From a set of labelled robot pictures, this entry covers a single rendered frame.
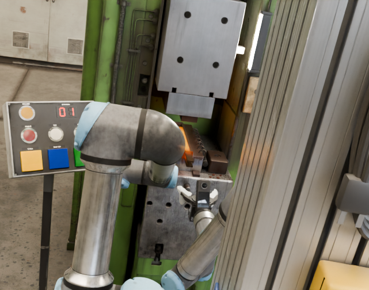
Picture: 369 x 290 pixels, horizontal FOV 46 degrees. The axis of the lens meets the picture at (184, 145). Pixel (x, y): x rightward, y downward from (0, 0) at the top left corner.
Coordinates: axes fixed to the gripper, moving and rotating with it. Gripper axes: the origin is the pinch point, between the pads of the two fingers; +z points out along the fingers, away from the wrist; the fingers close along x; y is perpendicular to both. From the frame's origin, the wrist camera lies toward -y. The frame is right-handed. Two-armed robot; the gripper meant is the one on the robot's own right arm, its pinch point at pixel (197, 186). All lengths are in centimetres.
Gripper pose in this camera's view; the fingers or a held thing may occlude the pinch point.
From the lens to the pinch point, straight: 167.4
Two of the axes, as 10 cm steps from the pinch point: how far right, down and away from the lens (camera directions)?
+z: -1.1, -3.9, 9.2
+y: -1.6, 9.2, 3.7
